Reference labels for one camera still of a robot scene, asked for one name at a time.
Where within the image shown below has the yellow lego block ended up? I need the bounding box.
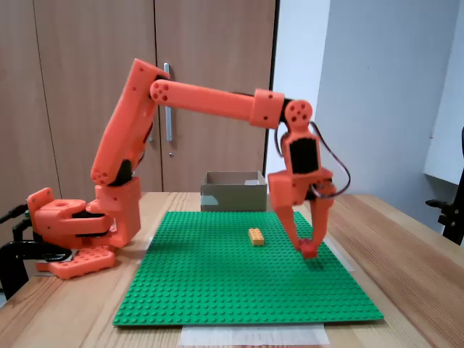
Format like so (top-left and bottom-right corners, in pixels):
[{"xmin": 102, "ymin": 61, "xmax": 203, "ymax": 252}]
[{"xmin": 248, "ymin": 227, "xmax": 266, "ymax": 247}]

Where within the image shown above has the black power cable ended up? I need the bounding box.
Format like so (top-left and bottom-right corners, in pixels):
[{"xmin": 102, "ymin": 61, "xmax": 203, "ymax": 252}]
[{"xmin": 0, "ymin": 204, "xmax": 29, "ymax": 224}]

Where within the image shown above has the white panel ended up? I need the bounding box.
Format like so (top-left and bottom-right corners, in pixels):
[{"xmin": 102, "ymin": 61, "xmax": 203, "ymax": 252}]
[{"xmin": 423, "ymin": 0, "xmax": 464, "ymax": 186}]

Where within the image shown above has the open cardboard box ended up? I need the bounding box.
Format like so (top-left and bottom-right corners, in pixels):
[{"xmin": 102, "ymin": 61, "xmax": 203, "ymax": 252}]
[{"xmin": 200, "ymin": 170, "xmax": 268, "ymax": 213}]

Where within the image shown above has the short masking tape strip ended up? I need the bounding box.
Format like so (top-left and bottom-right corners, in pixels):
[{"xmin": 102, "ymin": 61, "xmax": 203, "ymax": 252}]
[
  {"xmin": 136, "ymin": 235, "xmax": 156, "ymax": 265},
  {"xmin": 326, "ymin": 237, "xmax": 356, "ymax": 273}
]

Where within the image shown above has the green lego baseplate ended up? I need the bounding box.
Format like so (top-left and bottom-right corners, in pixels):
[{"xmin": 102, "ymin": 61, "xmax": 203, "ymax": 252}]
[{"xmin": 112, "ymin": 210, "xmax": 384, "ymax": 327}]

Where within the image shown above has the long masking tape strip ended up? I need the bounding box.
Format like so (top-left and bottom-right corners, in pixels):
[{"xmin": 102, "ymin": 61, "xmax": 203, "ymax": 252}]
[{"xmin": 179, "ymin": 323, "xmax": 331, "ymax": 347}]

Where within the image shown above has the black table clamp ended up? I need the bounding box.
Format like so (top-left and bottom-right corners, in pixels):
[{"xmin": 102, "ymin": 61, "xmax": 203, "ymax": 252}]
[{"xmin": 0, "ymin": 224, "xmax": 75, "ymax": 302}]

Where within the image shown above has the wooden cabinet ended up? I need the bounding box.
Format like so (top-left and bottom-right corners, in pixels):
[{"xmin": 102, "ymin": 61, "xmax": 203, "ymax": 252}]
[{"xmin": 0, "ymin": 0, "xmax": 280, "ymax": 193}]

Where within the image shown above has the gripper servo cable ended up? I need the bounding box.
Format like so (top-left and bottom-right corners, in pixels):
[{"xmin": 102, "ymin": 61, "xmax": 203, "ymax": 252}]
[{"xmin": 274, "ymin": 121, "xmax": 352, "ymax": 199}]

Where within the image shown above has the black stand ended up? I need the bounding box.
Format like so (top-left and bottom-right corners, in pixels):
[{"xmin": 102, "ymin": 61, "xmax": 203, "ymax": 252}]
[{"xmin": 426, "ymin": 125, "xmax": 464, "ymax": 248}]

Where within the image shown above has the red lego block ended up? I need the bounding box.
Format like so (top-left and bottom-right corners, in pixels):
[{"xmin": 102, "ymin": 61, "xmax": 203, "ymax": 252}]
[{"xmin": 299, "ymin": 239, "xmax": 319, "ymax": 259}]

